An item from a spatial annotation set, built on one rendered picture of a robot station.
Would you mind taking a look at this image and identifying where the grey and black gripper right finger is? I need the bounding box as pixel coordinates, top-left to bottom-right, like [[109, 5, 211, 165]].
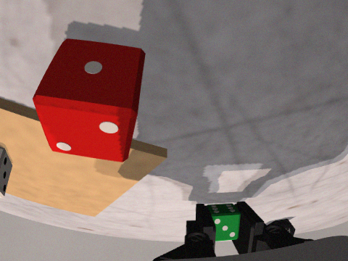
[[232, 202, 314, 254]]

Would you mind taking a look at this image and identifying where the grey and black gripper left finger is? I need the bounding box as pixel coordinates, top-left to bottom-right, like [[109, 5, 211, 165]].
[[153, 204, 216, 261]]

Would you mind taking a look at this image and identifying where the green die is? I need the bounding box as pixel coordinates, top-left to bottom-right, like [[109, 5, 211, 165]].
[[207, 203, 241, 241]]

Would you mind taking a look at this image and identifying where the red die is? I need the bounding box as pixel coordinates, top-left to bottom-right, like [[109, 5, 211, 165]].
[[33, 38, 145, 162]]

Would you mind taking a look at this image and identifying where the white die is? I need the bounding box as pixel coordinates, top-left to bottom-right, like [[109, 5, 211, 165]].
[[0, 147, 12, 198]]

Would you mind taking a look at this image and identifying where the tan mat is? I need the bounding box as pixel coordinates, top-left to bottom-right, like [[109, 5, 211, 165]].
[[0, 98, 167, 217]]

